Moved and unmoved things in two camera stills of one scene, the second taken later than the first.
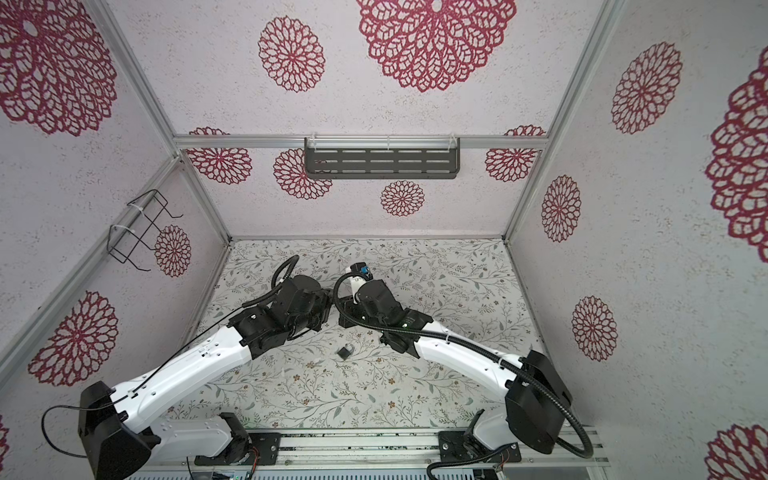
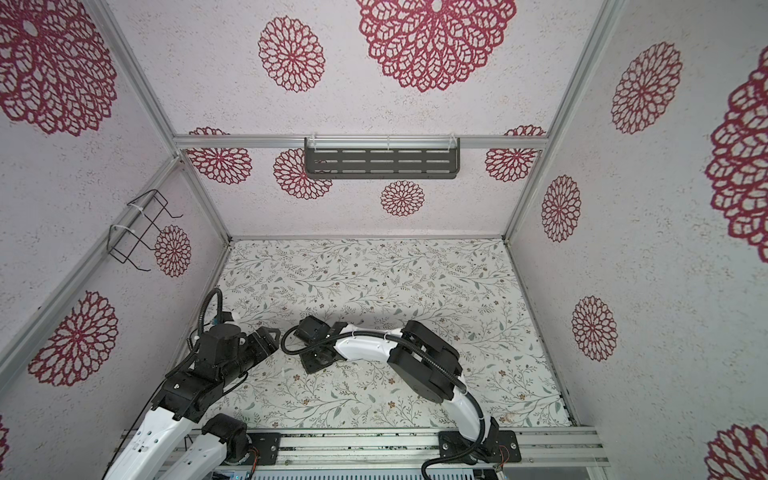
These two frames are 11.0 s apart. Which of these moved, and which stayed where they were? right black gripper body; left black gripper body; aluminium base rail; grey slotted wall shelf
Moved: right black gripper body; left black gripper body
Stayed: grey slotted wall shelf; aluminium base rail
